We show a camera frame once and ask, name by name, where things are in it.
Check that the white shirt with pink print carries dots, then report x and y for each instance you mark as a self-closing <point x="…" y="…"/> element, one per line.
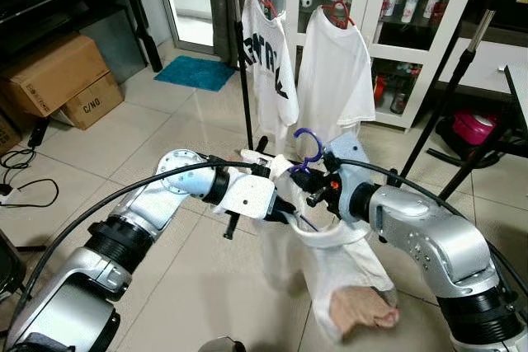
<point x="338" y="261"/>

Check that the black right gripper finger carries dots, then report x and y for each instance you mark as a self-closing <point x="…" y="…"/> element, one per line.
<point x="301" y="171"/>

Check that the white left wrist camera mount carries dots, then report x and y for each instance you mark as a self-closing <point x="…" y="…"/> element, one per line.
<point x="247" y="195"/>

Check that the grey flat panel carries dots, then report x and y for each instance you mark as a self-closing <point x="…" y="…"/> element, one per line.
<point x="115" y="43"/>

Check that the teal floor mat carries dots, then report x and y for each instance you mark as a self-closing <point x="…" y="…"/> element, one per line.
<point x="194" y="73"/>

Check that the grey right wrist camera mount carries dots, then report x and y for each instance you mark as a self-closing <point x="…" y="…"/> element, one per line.
<point x="346" y="158"/>

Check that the white low drawer cabinet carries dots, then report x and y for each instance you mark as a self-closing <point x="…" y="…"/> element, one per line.
<point x="495" y="63"/>

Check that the large cardboard box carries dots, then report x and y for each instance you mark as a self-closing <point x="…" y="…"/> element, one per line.
<point x="49" y="72"/>

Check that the white t-shirt with black print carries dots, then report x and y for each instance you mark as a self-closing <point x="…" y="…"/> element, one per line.
<point x="272" y="121"/>

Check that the black power adapter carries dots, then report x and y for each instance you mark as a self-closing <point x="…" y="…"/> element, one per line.
<point x="39" y="132"/>

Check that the small printed cardboard box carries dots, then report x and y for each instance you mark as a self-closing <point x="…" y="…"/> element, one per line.
<point x="95" y="105"/>

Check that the white table with black legs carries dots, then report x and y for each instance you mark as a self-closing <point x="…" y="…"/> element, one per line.
<point x="522" y="92"/>

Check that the plain white t-shirt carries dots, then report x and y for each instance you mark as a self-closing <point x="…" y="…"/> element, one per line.
<point x="334" y="80"/>

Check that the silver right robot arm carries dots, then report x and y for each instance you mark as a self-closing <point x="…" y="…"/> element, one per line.
<point x="429" y="245"/>

